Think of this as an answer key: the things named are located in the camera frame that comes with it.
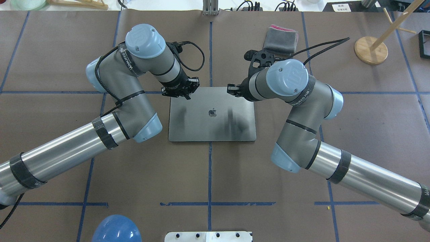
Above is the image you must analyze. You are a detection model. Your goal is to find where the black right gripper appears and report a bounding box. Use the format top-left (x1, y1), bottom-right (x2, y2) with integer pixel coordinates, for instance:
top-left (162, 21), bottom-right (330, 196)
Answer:
top-left (227, 82), bottom-right (251, 99)

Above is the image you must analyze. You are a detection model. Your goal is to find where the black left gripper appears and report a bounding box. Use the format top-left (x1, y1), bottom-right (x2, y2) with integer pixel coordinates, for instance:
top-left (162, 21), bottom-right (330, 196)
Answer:
top-left (161, 76), bottom-right (200, 100)

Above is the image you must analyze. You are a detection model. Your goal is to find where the grey laptop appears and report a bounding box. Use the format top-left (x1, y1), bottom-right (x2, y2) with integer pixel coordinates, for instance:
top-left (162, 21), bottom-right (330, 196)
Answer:
top-left (168, 87), bottom-right (257, 142)

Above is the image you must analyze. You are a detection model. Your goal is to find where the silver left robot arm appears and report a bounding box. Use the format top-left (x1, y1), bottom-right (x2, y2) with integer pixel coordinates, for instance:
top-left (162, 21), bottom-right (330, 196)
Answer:
top-left (0, 24), bottom-right (200, 209)

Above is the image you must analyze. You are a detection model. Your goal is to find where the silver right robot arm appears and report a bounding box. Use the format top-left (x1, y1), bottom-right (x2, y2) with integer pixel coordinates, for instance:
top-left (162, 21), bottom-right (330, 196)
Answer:
top-left (227, 59), bottom-right (430, 231)

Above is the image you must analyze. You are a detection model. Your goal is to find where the wooden dish rack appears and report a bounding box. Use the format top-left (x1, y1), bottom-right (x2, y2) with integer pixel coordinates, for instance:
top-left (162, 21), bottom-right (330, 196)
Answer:
top-left (46, 0), bottom-right (109, 10)

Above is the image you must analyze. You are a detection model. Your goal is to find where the wooden stand with round base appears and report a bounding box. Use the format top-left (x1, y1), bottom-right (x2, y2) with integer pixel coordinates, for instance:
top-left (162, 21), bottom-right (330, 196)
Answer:
top-left (354, 0), bottom-right (424, 65)

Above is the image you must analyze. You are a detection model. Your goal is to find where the white pillar base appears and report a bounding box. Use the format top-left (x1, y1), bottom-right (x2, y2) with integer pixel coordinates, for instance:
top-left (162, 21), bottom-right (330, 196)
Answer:
top-left (164, 231), bottom-right (253, 242)

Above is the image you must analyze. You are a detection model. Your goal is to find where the blue desk lamp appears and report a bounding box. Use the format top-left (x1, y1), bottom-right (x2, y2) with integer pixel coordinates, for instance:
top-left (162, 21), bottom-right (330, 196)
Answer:
top-left (91, 214), bottom-right (142, 242)

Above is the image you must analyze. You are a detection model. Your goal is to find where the green glass plate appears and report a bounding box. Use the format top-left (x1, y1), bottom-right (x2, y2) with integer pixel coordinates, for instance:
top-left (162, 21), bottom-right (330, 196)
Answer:
top-left (10, 0), bottom-right (47, 11)

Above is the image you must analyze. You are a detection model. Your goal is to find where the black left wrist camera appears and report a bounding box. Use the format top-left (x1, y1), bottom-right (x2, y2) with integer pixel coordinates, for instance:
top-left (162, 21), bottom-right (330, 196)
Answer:
top-left (166, 41), bottom-right (183, 55)

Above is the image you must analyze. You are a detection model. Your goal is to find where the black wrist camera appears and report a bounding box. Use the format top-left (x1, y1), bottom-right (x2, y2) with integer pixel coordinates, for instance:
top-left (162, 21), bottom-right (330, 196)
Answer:
top-left (243, 50), bottom-right (283, 79)
top-left (166, 41), bottom-right (183, 55)

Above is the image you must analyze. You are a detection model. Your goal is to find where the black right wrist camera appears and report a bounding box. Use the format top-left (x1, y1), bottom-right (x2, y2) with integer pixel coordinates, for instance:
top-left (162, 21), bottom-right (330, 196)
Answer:
top-left (243, 50), bottom-right (283, 79)

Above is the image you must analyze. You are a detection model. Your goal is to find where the aluminium frame post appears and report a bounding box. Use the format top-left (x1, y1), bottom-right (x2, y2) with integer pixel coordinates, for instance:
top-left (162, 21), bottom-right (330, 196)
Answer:
top-left (202, 0), bottom-right (219, 16)

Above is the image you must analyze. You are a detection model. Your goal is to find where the black picture frame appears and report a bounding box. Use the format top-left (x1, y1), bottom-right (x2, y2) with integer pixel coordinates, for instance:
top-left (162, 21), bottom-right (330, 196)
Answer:
top-left (418, 30), bottom-right (430, 59)

